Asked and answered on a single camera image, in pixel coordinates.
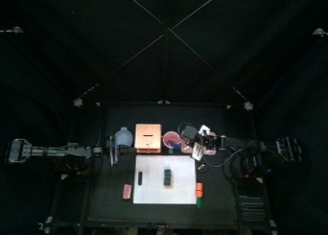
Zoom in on white rectangular object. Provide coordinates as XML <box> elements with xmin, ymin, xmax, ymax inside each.
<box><xmin>191</xmin><ymin>142</ymin><xmax>206</xmax><ymax>162</ymax></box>

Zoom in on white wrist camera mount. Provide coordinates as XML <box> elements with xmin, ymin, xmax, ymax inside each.
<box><xmin>198</xmin><ymin>124</ymin><xmax>214</xmax><ymax>134</ymax></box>

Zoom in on salmon pink toy block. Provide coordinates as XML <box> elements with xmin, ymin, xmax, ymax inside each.
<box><xmin>122</xmin><ymin>183</ymin><xmax>134</xmax><ymax>200</ymax></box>

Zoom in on wooden box with slot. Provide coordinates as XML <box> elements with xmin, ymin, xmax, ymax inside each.
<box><xmin>134</xmin><ymin>123</ymin><xmax>163</xmax><ymax>154</ymax></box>

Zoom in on orange toy carrot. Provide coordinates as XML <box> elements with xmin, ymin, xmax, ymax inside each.
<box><xmin>195</xmin><ymin>181</ymin><xmax>206</xmax><ymax>210</ymax></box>

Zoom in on black printed sheet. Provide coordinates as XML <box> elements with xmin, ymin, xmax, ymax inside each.
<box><xmin>236</xmin><ymin>194</ymin><xmax>270</xmax><ymax>224</ymax></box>

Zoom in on red plastic cup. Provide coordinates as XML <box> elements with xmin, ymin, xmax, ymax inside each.
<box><xmin>162</xmin><ymin>130</ymin><xmax>183</xmax><ymax>150</ymax></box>

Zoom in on white cutting board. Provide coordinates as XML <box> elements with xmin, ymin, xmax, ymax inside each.
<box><xmin>132</xmin><ymin>154</ymin><xmax>199</xmax><ymax>205</ymax></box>

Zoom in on grey metal frame clamp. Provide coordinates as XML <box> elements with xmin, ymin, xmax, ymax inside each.
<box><xmin>312</xmin><ymin>27</ymin><xmax>328</xmax><ymax>38</ymax></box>

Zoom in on blue plastic stick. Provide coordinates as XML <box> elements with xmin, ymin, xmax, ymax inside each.
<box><xmin>168</xmin><ymin>138</ymin><xmax>183</xmax><ymax>150</ymax></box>

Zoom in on pink rectangular plate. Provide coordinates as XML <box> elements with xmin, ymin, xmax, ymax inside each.
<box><xmin>179</xmin><ymin>139</ymin><xmax>218</xmax><ymax>156</ymax></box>

